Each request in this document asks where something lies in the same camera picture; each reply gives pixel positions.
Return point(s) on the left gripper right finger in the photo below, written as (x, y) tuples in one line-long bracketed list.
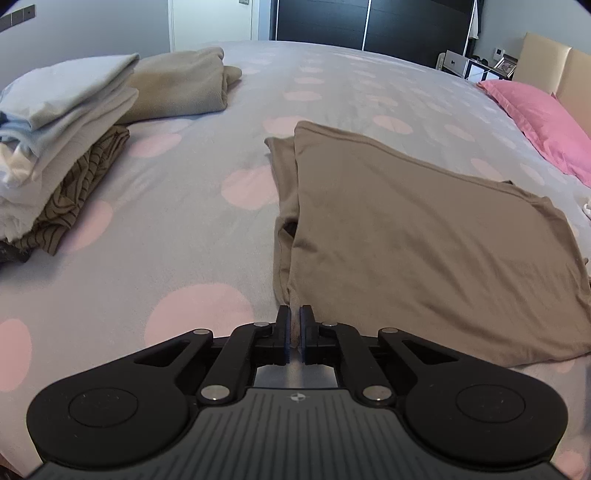
[(464, 410)]

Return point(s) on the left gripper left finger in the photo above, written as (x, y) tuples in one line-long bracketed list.
[(135, 407)]

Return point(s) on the brown t-shirt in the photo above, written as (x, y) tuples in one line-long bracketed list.
[(371, 237)]

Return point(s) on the grey pink-dotted bed cover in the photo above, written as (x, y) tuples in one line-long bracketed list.
[(179, 233)]

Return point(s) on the white crumpled cloth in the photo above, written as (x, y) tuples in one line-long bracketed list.
[(586, 208)]

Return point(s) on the brown striped folded garment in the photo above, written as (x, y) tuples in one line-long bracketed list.
[(64, 205)]

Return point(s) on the pink pillow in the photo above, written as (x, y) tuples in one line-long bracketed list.
[(549, 127)]

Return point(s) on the light folded sheets stack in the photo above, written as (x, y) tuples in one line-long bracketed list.
[(50, 117)]

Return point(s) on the beige folded blanket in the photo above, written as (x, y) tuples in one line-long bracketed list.
[(180, 84)]

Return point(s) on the white bedside shelf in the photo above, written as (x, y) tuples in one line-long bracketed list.
[(476, 70)]

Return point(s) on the beige padded headboard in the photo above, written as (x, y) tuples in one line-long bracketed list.
[(558, 70)]

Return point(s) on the black sliding wardrobe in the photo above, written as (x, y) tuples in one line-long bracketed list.
[(414, 30)]

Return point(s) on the white door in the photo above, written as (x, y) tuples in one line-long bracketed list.
[(193, 23)]

